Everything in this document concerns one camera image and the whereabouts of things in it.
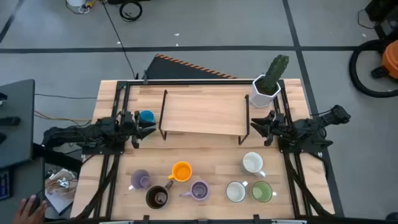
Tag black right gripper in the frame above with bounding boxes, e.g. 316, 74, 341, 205
250, 110, 292, 147

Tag white hexagonal plant pot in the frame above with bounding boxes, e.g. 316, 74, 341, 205
249, 74, 282, 109

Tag crumpled foil paper bag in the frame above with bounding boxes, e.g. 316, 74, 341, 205
45, 167, 78, 215

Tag white mug blue pattern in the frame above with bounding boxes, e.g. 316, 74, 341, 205
225, 180, 249, 203

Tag orange mug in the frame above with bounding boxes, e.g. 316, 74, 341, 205
167, 161, 193, 183

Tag green cactus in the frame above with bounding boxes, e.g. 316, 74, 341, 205
263, 54, 290, 94

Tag wooden shelf black metal legs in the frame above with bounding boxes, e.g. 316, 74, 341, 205
157, 89, 251, 146

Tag orange black vacuum cleaner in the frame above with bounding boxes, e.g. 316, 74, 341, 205
348, 39, 398, 99

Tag black ramp orange stripes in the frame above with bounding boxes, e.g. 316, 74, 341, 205
145, 54, 238, 80

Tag thin black cable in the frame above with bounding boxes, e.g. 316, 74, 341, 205
34, 93, 98, 100

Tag black aluminium table frame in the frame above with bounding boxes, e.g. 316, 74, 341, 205
74, 79, 335, 224

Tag black equipment case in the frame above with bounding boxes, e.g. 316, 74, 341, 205
365, 0, 398, 40

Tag coiled black cable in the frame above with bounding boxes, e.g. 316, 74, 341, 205
119, 1, 144, 22

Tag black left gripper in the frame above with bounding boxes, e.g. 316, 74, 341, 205
119, 110, 157, 149

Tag dark mug teal speckled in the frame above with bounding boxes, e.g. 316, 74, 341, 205
145, 179, 174, 210

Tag green mug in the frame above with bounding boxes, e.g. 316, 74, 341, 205
251, 180, 277, 203

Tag long black floor cable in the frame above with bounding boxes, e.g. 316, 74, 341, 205
101, 0, 138, 79

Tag person's hand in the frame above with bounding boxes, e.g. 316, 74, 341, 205
11, 195, 48, 224

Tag yellow cable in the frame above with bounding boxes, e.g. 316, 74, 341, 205
34, 110, 93, 123

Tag black computer mouse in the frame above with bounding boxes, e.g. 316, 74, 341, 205
29, 195, 42, 215

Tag lilac ribbed mug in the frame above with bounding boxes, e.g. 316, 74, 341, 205
178, 180, 210, 202

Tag white mug teal outside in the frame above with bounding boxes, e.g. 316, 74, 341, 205
241, 151, 267, 178

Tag lilac tapered mug white handle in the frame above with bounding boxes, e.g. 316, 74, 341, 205
128, 169, 152, 191

